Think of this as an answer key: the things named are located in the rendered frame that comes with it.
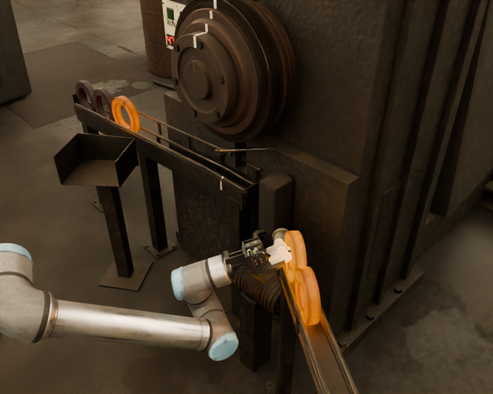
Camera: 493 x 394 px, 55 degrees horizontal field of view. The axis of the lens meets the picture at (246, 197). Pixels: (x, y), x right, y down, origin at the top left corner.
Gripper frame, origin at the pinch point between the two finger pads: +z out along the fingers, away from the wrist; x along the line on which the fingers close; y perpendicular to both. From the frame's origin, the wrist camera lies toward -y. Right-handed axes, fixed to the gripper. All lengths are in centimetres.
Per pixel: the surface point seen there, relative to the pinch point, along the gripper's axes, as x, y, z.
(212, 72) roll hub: 37, 46, -6
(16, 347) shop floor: 40, -42, -123
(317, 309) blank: -22.6, 0.5, 0.5
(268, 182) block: 28.4, 6.7, -0.8
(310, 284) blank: -18.3, 5.0, 0.7
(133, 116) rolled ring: 101, 14, -48
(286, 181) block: 28.2, 4.8, 5.3
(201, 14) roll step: 49, 59, -4
